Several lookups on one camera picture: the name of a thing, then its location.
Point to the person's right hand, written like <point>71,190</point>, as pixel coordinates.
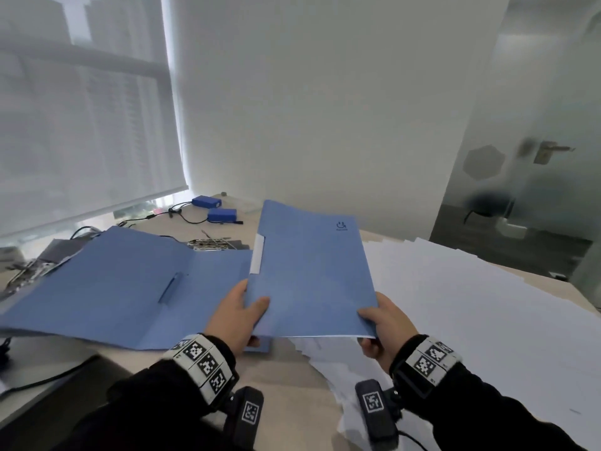
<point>394,331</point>

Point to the person's left hand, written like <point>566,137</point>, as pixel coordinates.
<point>235,319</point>

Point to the pile of white paper sheets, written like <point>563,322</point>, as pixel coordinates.
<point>469,314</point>

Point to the blue folder with dark logo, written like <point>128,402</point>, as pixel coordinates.
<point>314,277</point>

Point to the blue folder with inner slot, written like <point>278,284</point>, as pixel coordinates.
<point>117,286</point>

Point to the person's right forearm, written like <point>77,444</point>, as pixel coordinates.
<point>493,418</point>

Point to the person's left forearm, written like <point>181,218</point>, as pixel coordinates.
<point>150,413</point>

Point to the white wristband with black markers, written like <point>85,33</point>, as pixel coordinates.
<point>202,366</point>
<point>427,363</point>

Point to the blue battery pack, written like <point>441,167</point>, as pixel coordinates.
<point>222,216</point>
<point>206,201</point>

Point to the white box behind glass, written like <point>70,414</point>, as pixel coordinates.
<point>512,227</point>

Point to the dark chair behind glass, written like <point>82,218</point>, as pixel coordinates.
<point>488,204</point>

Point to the gray hexagon sticker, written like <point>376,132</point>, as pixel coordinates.
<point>484,161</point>

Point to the white roller blind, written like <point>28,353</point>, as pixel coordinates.
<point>84,112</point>

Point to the frosted glass door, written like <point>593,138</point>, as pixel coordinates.
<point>530,89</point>

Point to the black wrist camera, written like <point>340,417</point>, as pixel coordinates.
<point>375,408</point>
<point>246,418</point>

